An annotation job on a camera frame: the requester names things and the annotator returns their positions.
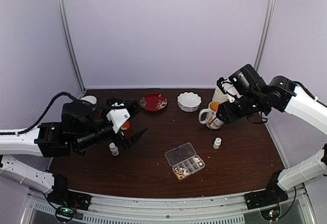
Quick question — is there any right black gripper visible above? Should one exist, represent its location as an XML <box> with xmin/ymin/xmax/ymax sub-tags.
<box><xmin>217</xmin><ymin>93</ymin><xmax>265</xmax><ymax>124</ymax></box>

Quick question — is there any orange pill bottle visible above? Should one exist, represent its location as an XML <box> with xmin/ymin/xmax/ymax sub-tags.
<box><xmin>121</xmin><ymin>121</ymin><xmax>130</xmax><ymax>130</ymax></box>

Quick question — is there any small white bottle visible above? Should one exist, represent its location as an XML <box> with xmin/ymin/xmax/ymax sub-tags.
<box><xmin>109</xmin><ymin>143</ymin><xmax>119</xmax><ymax>156</ymax></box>
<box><xmin>213</xmin><ymin>138</ymin><xmax>222</xmax><ymax>149</ymax></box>

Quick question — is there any clear plastic pill organizer box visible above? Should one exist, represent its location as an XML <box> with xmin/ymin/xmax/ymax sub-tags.
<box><xmin>165</xmin><ymin>142</ymin><xmax>205</xmax><ymax>180</ymax></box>

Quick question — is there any grey cap supplement bottle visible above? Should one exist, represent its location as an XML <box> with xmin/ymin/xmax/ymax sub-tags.
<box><xmin>206</xmin><ymin>115</ymin><xmax>224</xmax><ymax>130</ymax></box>

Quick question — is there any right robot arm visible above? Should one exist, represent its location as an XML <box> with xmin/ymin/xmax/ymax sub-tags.
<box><xmin>214</xmin><ymin>64</ymin><xmax>326</xmax><ymax>205</ymax></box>

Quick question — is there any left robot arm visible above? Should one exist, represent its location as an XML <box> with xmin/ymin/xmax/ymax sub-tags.
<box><xmin>1</xmin><ymin>96</ymin><xmax>147</xmax><ymax>206</ymax></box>

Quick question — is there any floral mug yellow inside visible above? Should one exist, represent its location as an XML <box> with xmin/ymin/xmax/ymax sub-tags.
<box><xmin>198</xmin><ymin>101</ymin><xmax>221</xmax><ymax>125</ymax></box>

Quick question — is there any cream ribbed mug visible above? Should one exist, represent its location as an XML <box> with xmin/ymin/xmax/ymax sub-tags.
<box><xmin>212</xmin><ymin>87</ymin><xmax>235</xmax><ymax>103</ymax></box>

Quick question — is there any red floral plate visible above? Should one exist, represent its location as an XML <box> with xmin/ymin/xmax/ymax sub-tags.
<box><xmin>139</xmin><ymin>94</ymin><xmax>168</xmax><ymax>112</ymax></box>

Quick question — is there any white scalloped bowl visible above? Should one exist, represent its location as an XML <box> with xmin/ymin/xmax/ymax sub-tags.
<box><xmin>177</xmin><ymin>92</ymin><xmax>202</xmax><ymax>113</ymax></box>

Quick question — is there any small white rice bowl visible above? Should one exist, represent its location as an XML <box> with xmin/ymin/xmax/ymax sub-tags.
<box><xmin>80</xmin><ymin>96</ymin><xmax>97</xmax><ymax>105</ymax></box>

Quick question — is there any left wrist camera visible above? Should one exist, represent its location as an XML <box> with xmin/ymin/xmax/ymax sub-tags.
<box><xmin>103</xmin><ymin>98</ymin><xmax>141</xmax><ymax>133</ymax></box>

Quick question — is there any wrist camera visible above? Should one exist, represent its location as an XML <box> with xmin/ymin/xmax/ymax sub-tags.
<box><xmin>103</xmin><ymin>98</ymin><xmax>141</xmax><ymax>133</ymax></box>
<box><xmin>217</xmin><ymin>77</ymin><xmax>241</xmax><ymax>100</ymax></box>

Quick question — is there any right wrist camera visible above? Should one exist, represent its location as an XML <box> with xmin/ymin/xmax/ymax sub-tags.
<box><xmin>217</xmin><ymin>77</ymin><xmax>241</xmax><ymax>100</ymax></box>

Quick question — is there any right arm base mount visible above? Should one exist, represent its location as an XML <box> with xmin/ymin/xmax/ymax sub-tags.
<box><xmin>244</xmin><ymin>190</ymin><xmax>288</xmax><ymax>210</ymax></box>

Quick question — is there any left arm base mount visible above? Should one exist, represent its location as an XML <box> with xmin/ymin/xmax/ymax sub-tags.
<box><xmin>46</xmin><ymin>190</ymin><xmax>91</xmax><ymax>211</ymax></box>

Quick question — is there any right aluminium frame post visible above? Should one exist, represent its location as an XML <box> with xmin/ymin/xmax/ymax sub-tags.
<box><xmin>254</xmin><ymin>0</ymin><xmax>276</xmax><ymax>71</ymax></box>

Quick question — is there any aluminium frame post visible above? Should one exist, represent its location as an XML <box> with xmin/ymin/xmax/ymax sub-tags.
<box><xmin>254</xmin><ymin>0</ymin><xmax>276</xmax><ymax>71</ymax></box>
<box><xmin>57</xmin><ymin>0</ymin><xmax>86</xmax><ymax>93</ymax></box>

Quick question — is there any left aluminium frame post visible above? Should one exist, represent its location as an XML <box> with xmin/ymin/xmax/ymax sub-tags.
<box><xmin>57</xmin><ymin>0</ymin><xmax>86</xmax><ymax>93</ymax></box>

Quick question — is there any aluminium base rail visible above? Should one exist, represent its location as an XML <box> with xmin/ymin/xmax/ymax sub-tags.
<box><xmin>20</xmin><ymin>180</ymin><xmax>317</xmax><ymax>224</ymax></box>

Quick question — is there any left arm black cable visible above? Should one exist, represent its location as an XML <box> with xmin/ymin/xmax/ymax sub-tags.
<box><xmin>0</xmin><ymin>92</ymin><xmax>82</xmax><ymax>135</ymax></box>

